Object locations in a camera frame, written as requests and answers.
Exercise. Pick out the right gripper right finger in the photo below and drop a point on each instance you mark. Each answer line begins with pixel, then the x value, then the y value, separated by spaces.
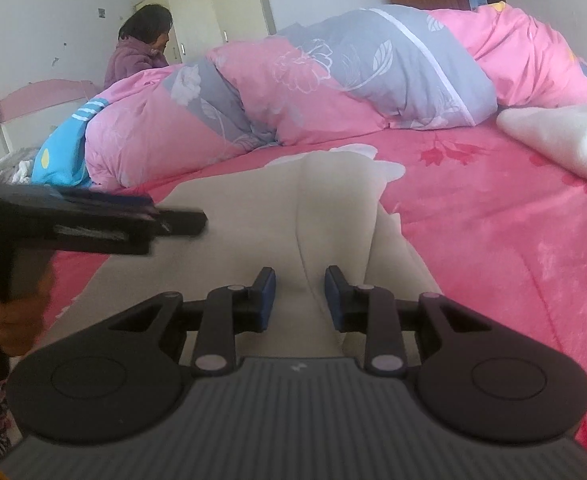
pixel 371 311

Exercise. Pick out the pile of mixed clothes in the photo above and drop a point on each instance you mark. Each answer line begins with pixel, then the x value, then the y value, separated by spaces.
pixel 17 166

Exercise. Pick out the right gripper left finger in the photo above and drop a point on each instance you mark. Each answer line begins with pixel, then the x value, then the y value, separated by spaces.
pixel 230 311

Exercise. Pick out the woman in purple jacket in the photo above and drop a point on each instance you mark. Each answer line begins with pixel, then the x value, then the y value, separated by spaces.
pixel 142 40

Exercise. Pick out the cream wardrobe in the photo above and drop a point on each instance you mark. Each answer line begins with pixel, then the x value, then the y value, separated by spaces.
pixel 201 25

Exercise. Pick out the beige zip hoodie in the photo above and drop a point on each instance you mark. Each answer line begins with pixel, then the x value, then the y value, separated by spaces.
pixel 298 216

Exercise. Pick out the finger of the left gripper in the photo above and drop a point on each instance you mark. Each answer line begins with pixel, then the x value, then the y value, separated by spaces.
pixel 178 223
pixel 90 199

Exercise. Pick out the white folded garment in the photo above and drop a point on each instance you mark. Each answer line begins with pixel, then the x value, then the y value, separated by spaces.
pixel 559 134

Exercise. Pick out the operator left hand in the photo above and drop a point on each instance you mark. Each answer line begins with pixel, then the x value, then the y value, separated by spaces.
pixel 22 320

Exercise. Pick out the pink white headboard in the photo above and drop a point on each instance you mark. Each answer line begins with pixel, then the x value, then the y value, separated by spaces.
pixel 30 114

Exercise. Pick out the blue pillow with stripes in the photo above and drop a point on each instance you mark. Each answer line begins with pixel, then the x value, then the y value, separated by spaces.
pixel 61 158

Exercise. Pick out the pink grey floral duvet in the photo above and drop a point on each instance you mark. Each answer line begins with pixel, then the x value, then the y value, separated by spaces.
pixel 367 70

